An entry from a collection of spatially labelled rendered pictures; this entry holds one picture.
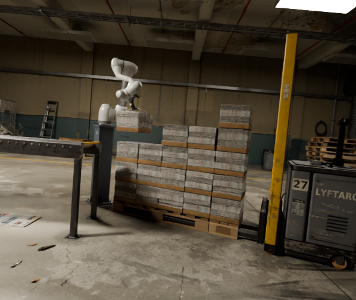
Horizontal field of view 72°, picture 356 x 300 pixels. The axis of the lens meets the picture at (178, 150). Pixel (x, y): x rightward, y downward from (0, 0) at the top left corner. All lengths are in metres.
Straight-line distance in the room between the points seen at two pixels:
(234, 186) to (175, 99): 7.34
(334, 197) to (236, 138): 0.93
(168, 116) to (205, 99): 1.54
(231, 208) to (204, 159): 0.55
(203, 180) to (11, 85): 9.86
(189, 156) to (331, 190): 1.27
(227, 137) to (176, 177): 0.67
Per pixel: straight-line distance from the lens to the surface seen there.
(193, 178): 2.55
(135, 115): 2.81
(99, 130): 3.18
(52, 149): 2.32
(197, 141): 2.51
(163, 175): 2.66
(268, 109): 10.06
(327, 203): 2.33
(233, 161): 2.44
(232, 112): 2.46
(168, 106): 9.49
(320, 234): 2.39
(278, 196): 2.25
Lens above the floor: 0.93
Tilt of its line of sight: 3 degrees down
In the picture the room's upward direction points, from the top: 5 degrees clockwise
